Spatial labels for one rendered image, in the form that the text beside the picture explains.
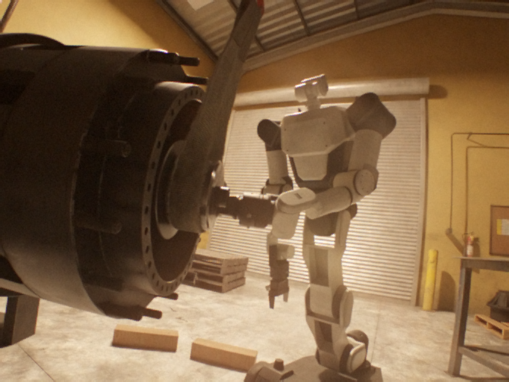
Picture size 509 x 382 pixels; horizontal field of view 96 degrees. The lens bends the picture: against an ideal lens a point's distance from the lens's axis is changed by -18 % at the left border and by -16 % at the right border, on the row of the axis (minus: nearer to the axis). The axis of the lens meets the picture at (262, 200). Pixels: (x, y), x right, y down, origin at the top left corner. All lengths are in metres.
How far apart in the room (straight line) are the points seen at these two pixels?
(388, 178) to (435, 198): 0.97
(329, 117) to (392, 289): 4.89
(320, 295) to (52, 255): 0.98
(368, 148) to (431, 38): 6.82
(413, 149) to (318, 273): 5.09
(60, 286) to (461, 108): 6.61
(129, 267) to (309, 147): 0.75
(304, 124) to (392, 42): 6.66
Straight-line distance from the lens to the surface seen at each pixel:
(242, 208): 0.68
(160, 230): 0.51
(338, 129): 0.97
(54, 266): 0.41
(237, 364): 1.80
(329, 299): 1.15
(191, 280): 0.72
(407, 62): 7.18
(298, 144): 1.01
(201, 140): 0.50
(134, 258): 0.41
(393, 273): 5.63
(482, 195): 6.06
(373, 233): 5.63
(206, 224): 0.50
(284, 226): 0.71
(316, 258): 1.16
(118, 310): 0.46
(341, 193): 0.80
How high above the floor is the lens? 0.77
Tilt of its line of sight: 9 degrees up
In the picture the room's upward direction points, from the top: 9 degrees clockwise
